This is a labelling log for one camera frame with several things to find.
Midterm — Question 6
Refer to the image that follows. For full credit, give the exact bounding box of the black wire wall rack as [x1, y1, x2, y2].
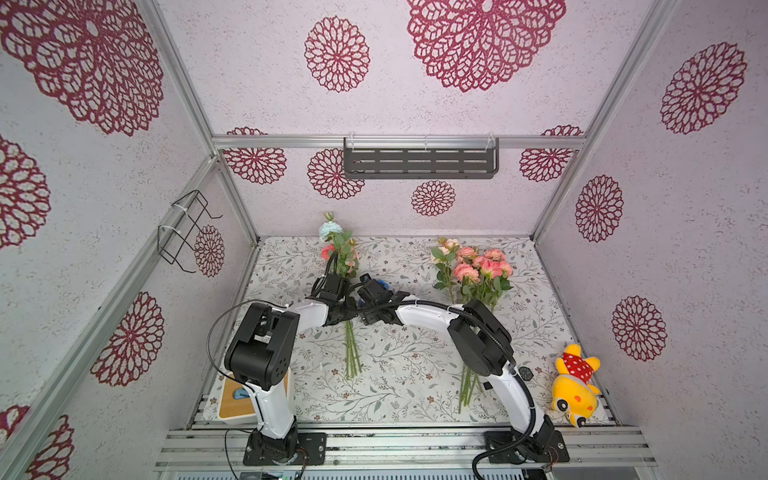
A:
[155, 189, 222, 274]

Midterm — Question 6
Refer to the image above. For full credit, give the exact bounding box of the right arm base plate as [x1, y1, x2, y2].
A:
[484, 429, 570, 465]

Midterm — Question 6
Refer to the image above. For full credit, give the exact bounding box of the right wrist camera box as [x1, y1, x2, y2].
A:
[357, 276, 394, 307]

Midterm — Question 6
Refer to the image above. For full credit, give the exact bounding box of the mixed pastel flower bouquet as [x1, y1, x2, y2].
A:
[319, 212, 361, 380]

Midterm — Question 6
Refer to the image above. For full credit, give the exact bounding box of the yellow plush bear toy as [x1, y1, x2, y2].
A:
[551, 344, 601, 428]

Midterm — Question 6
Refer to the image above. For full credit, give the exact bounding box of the pink rose bouquet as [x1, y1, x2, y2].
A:
[430, 237, 516, 414]

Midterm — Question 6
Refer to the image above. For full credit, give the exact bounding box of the black round knob tool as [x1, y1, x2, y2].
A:
[518, 366, 534, 382]

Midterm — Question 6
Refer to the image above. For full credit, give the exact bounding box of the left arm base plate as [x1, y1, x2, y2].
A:
[243, 431, 328, 467]

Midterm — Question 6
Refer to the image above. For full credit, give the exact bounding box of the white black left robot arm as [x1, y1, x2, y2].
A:
[224, 298, 358, 440]

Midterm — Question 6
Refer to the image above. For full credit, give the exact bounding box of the wooden lid tissue box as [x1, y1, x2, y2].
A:
[216, 369, 295, 425]

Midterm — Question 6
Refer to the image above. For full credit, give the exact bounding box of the grey wall shelf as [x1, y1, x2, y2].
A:
[342, 138, 500, 180]

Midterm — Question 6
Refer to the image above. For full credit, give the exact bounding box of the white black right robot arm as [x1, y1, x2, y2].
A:
[354, 297, 545, 438]

